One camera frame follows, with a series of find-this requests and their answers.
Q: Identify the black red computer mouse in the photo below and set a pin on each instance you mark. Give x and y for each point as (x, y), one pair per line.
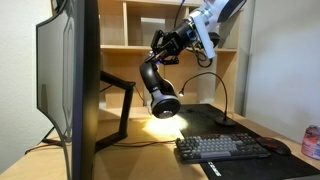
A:
(273, 146)

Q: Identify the black curved computer monitor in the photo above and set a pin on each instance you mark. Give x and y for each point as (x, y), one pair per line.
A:
(86, 83)

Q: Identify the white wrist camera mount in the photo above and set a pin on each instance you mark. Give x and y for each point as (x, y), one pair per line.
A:
(205, 36)

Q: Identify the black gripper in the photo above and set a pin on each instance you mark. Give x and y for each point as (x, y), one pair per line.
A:
(181, 36)

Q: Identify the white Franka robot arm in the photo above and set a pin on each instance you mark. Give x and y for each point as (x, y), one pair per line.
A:
(223, 10)

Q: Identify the black desk mat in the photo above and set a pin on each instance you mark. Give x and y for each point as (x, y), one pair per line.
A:
(206, 116)

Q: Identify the black gooseneck desk lamp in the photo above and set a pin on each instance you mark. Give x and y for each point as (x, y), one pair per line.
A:
(225, 121)

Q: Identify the black grey mechanical keyboard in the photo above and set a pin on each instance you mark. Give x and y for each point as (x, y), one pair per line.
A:
(220, 146)

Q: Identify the pink soda can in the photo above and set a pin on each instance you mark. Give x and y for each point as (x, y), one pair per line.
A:
(311, 141)

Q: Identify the light wooden shelf unit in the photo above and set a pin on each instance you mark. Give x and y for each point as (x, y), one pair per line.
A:
(113, 23)

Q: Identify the black silver Focal headphones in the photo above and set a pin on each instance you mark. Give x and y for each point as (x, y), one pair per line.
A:
(165, 103)

